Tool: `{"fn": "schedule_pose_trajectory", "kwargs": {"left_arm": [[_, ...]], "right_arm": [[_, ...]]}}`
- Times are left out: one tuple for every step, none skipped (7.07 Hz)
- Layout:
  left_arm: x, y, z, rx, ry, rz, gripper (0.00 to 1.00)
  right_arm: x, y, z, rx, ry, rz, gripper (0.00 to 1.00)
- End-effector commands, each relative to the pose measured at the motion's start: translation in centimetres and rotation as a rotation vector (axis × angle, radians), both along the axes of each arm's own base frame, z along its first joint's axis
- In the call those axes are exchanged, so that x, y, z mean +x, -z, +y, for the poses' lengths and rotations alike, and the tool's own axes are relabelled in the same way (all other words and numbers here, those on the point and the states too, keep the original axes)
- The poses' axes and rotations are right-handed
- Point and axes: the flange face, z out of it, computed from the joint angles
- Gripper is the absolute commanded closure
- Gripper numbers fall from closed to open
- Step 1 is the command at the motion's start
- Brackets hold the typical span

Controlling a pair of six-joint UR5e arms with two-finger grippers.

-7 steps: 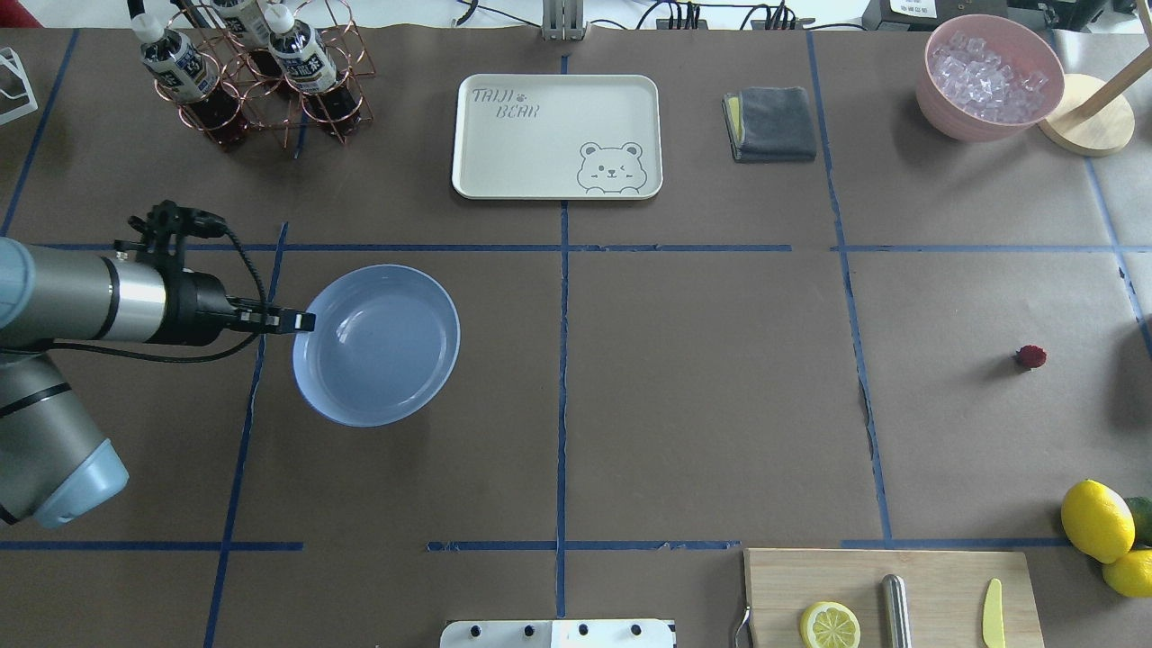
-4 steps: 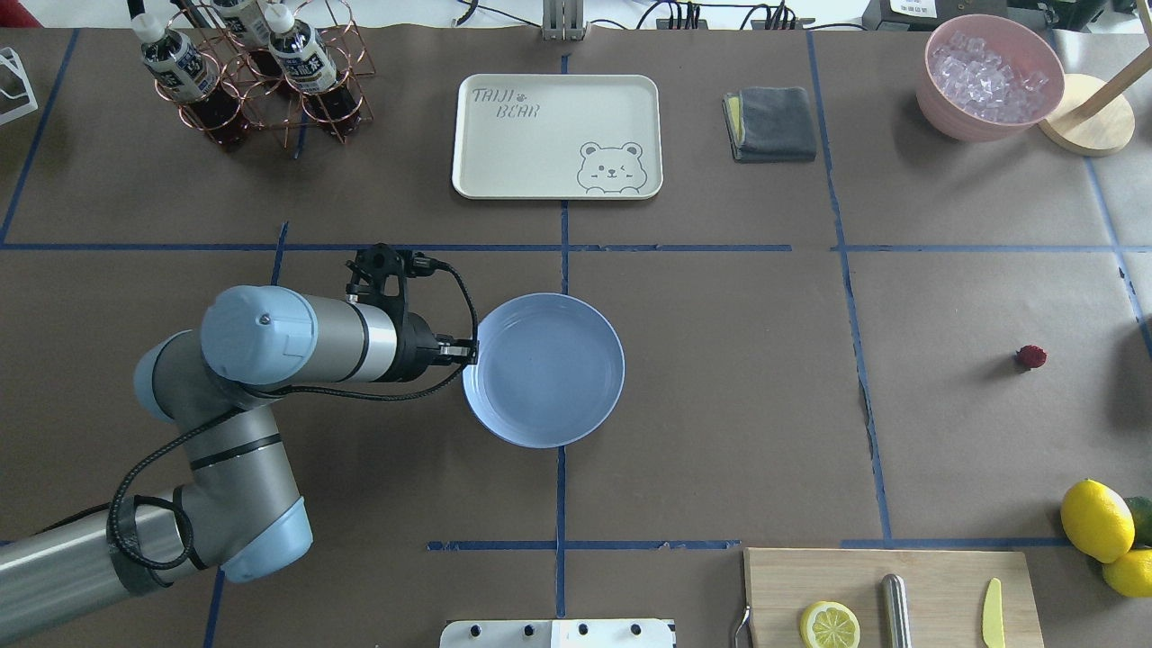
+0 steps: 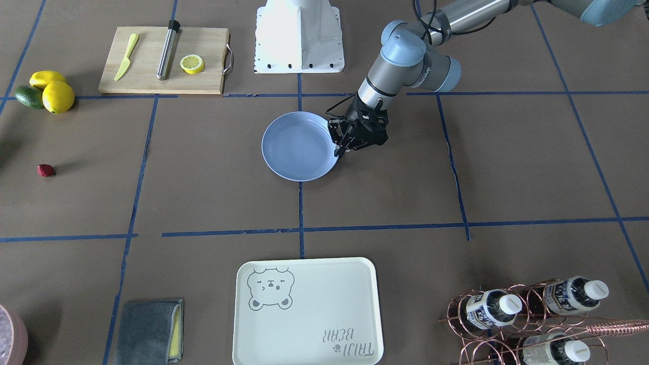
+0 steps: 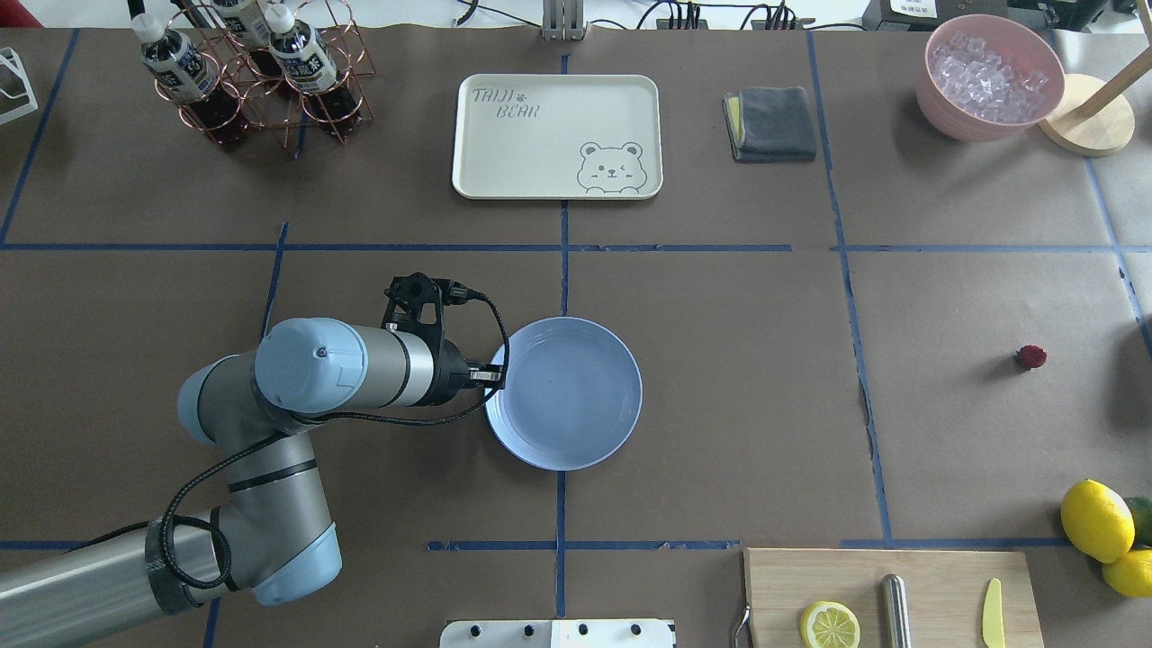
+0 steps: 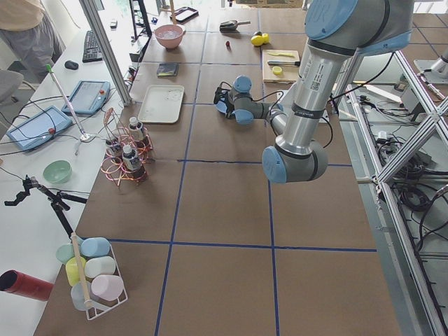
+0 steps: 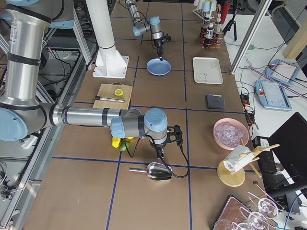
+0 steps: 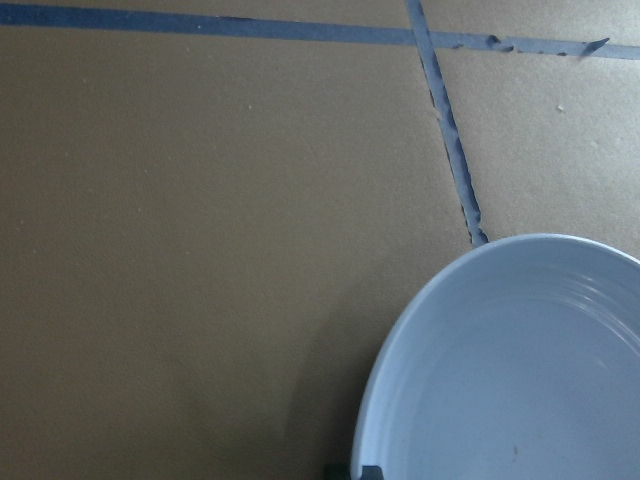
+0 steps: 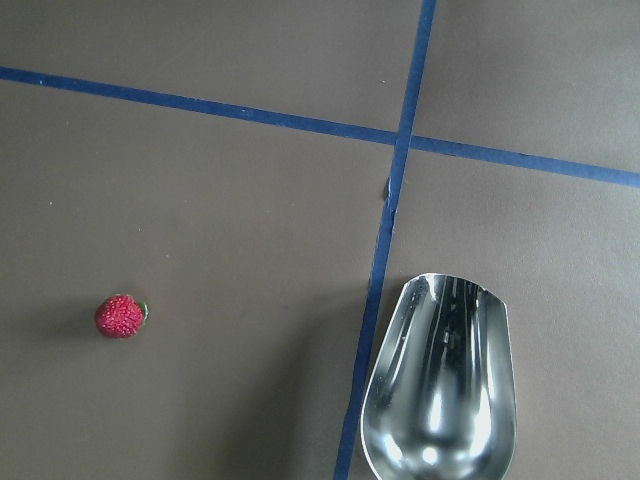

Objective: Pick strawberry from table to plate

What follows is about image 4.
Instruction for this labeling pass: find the yellow lemon lower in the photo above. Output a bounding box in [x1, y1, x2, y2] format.
[1060, 479, 1136, 563]

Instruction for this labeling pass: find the grey folded cloth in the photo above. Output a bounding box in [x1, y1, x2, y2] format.
[723, 86, 817, 163]

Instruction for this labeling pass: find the drink bottle left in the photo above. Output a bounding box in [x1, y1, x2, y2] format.
[130, 13, 248, 146]

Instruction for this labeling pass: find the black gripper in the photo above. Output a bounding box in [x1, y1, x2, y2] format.
[382, 274, 509, 407]

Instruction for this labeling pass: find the copper wire bottle rack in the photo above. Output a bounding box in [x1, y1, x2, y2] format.
[156, 1, 377, 160]

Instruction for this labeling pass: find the red strawberry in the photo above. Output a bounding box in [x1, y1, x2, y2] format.
[1013, 345, 1049, 372]

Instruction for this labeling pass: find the blue plate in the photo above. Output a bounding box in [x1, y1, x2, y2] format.
[485, 317, 644, 472]

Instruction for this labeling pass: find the pink ice bowl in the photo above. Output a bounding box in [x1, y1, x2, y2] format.
[916, 13, 1066, 142]

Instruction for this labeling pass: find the white wire cup rack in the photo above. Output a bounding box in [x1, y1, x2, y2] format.
[1, 48, 40, 125]

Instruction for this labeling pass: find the wooden cutting board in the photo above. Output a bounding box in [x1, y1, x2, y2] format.
[743, 548, 1046, 648]

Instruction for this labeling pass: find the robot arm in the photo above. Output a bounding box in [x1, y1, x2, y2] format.
[3, 274, 510, 647]

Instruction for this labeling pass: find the drink bottle bottom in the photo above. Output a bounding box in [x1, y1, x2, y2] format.
[264, 3, 361, 137]

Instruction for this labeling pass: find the yellow plastic knife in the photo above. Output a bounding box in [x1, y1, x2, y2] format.
[982, 578, 1005, 648]

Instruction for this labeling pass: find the cream bear tray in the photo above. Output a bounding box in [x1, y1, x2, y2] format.
[452, 74, 665, 201]

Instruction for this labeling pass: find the drink bottle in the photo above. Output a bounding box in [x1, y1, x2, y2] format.
[211, 1, 271, 50]
[264, 3, 361, 137]
[130, 13, 248, 146]

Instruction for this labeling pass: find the wooden stand with carton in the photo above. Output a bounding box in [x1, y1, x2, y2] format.
[1039, 48, 1151, 157]

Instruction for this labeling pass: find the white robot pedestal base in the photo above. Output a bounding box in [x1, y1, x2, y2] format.
[439, 618, 679, 647]

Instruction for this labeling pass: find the yellow lemon upper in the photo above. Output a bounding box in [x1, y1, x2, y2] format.
[1102, 548, 1151, 598]

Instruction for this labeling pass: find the drink bottle right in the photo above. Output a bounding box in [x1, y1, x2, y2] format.
[211, 1, 271, 50]

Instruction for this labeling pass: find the steel rod black cap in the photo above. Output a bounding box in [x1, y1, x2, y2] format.
[881, 573, 914, 647]

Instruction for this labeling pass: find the yellow lemon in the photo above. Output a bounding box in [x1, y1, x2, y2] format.
[1060, 479, 1136, 563]
[1102, 548, 1151, 598]

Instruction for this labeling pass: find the lemon half slice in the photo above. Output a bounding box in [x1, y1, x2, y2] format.
[798, 600, 861, 648]

